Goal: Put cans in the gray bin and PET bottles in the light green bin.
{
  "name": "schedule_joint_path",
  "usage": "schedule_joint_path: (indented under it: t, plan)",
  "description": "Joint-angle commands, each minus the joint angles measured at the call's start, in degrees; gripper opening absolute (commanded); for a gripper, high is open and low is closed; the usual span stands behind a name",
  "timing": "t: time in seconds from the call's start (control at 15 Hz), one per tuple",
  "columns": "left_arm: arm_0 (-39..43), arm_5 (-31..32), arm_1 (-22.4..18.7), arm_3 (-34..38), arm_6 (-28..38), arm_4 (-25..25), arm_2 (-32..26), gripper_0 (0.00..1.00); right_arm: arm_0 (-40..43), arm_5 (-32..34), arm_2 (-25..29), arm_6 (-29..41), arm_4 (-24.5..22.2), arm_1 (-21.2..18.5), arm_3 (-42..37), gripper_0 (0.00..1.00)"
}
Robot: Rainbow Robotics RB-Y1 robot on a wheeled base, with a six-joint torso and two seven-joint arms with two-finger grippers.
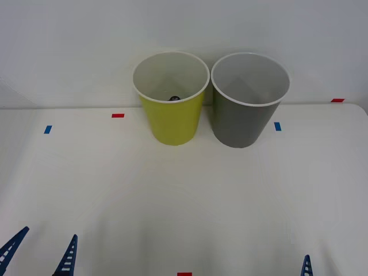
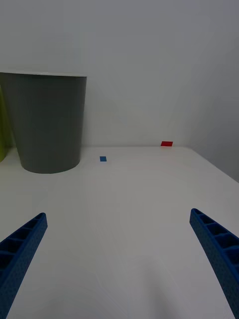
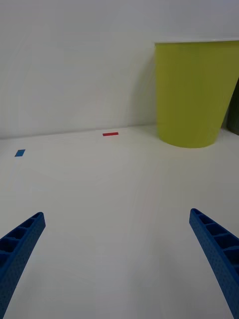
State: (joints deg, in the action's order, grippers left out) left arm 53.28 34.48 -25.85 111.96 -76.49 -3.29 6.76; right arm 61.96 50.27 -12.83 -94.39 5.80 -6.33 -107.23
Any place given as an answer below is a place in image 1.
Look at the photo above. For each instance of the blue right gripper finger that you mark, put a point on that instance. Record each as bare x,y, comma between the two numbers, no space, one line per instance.
307,267

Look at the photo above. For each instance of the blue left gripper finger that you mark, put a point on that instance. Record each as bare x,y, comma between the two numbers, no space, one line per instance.
68,258
13,247

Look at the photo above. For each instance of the green bottle with black cap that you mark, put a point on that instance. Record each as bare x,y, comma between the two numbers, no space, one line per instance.
174,98

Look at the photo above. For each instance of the grey plastic bin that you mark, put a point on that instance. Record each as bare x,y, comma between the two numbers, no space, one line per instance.
241,123

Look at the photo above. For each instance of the yellow-green plastic bin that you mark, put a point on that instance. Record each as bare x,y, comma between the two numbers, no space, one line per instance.
172,120

